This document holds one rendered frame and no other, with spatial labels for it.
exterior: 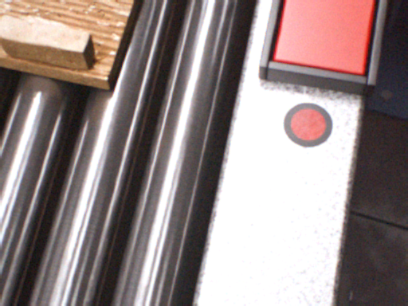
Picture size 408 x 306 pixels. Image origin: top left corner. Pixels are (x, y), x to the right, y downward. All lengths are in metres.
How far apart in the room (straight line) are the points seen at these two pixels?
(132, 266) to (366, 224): 1.02
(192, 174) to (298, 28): 0.12
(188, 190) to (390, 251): 0.99
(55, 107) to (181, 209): 0.11
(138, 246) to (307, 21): 0.19
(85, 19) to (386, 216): 1.03
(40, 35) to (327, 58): 0.18
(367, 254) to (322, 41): 0.95
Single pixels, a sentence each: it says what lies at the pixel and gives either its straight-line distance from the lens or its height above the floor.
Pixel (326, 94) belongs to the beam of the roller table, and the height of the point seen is 0.91.
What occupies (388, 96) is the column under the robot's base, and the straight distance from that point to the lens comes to 1.55.
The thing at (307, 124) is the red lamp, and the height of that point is 0.92.
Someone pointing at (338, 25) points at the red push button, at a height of 0.93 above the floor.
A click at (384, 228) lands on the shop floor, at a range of 1.47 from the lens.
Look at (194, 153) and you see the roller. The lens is 0.50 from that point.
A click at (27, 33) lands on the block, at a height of 0.96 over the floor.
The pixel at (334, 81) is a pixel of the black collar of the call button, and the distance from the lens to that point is 0.51.
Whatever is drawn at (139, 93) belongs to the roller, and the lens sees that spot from 0.52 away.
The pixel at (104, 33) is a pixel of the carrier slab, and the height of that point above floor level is 0.94.
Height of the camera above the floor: 1.38
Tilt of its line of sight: 68 degrees down
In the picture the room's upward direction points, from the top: 5 degrees counter-clockwise
